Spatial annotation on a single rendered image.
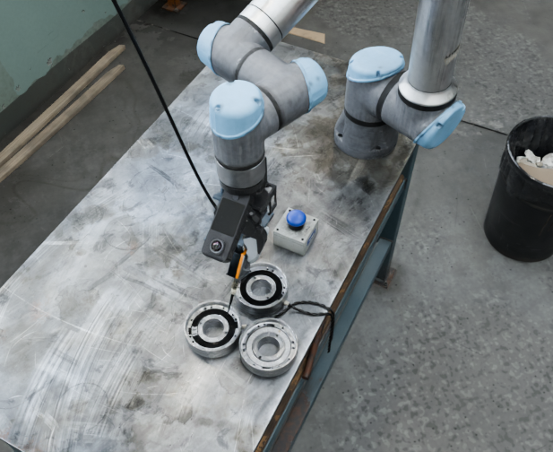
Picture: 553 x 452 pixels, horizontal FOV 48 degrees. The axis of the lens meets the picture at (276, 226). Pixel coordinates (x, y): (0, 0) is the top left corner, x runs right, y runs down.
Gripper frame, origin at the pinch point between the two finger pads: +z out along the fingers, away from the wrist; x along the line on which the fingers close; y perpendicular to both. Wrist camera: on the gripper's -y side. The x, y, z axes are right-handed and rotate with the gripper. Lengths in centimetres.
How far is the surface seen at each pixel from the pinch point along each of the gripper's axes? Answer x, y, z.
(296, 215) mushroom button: -2.7, 17.1, 5.7
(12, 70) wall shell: 157, 83, 70
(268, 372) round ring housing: -12.0, -13.6, 9.8
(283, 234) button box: -1.5, 13.8, 8.7
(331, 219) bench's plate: -7.3, 25.1, 13.2
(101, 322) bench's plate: 21.8, -17.2, 13.1
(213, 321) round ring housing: 2.1, -8.4, 11.3
